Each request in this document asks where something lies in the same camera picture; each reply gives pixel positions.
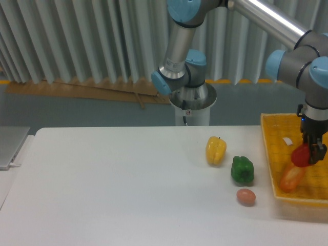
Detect brown egg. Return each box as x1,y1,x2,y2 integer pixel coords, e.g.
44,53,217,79
236,189,256,206

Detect green bell pepper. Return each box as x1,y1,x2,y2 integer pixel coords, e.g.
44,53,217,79
231,156,254,183

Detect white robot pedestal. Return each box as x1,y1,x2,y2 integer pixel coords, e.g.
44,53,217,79
169,83,217,126

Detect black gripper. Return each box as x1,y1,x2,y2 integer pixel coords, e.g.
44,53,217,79
297,104,327,165

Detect silver laptop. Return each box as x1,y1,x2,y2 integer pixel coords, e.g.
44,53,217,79
1,126,30,171

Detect baguette bread loaf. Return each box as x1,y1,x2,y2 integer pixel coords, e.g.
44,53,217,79
279,163,306,193

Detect brown cardboard sheet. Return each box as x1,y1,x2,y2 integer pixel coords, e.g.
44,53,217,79
5,76,170,109

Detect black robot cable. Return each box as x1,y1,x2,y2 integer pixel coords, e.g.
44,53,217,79
182,100,189,127

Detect yellow bell pepper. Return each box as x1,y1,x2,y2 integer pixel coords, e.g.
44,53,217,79
206,136,227,166

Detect red bell pepper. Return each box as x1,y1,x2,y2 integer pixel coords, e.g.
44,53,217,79
291,143,311,168

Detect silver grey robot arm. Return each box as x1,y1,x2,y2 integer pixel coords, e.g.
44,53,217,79
151,1,327,168

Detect white paper label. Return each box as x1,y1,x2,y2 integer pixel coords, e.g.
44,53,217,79
282,137,293,146

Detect yellow woven basket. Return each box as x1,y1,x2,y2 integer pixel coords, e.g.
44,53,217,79
260,114,327,223

